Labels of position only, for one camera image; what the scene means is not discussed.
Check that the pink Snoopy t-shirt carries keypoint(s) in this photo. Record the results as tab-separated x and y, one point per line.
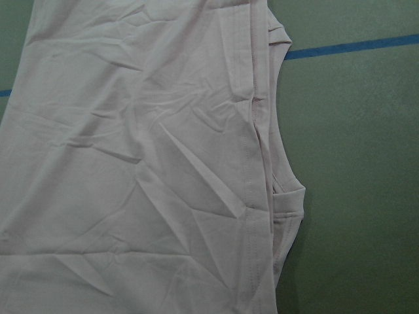
142	168

